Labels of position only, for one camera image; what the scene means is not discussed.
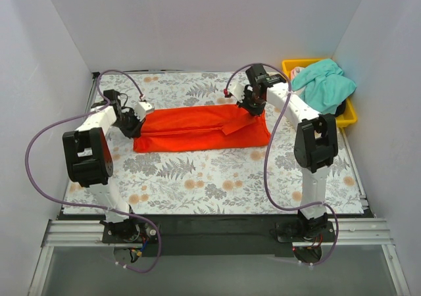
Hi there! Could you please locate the orange t-shirt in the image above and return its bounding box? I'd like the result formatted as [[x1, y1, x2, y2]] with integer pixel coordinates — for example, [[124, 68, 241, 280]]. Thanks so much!
[[133, 105, 270, 153]]

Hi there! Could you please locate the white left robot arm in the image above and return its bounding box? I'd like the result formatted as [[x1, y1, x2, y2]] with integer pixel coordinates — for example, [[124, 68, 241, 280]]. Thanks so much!
[[62, 90, 154, 243]]

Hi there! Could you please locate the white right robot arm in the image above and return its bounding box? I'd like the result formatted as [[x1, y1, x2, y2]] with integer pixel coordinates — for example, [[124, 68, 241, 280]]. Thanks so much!
[[224, 63, 338, 242]]

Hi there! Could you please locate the white cream garment in bin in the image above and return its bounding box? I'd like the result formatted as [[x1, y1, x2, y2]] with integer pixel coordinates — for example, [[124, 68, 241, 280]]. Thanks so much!
[[290, 66, 305, 80]]

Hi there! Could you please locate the teal t-shirt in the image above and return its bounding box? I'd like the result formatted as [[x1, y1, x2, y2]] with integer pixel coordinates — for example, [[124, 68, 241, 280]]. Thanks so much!
[[291, 59, 357, 114]]

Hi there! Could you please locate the floral patterned table mat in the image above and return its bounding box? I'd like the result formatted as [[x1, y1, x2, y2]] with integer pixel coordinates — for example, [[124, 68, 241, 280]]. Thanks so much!
[[62, 71, 369, 215]]

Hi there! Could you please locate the black garment in bin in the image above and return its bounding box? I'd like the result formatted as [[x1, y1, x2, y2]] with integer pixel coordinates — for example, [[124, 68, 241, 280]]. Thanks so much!
[[334, 100, 346, 117]]

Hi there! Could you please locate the yellow plastic bin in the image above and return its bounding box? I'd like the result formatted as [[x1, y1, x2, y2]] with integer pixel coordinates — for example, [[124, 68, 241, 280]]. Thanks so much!
[[282, 58, 357, 128]]

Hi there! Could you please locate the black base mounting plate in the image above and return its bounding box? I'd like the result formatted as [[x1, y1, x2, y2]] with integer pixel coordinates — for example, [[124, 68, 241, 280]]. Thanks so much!
[[102, 214, 335, 257]]

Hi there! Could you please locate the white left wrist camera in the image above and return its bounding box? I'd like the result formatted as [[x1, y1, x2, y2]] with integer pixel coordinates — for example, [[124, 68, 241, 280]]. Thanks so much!
[[134, 101, 155, 120]]

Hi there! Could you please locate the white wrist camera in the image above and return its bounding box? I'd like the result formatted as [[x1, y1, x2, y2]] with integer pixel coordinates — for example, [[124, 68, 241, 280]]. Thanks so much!
[[223, 80, 246, 103], [134, 101, 155, 120]]

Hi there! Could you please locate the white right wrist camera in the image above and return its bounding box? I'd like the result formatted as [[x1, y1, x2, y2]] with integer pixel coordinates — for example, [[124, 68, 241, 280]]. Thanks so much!
[[223, 80, 246, 103]]

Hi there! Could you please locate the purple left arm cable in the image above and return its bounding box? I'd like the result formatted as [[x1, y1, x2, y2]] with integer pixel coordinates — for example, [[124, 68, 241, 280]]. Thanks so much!
[[24, 69, 162, 273]]

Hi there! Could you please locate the aluminium table edge rail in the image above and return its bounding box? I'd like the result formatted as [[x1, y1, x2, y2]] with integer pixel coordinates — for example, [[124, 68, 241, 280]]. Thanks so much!
[[29, 215, 410, 295]]

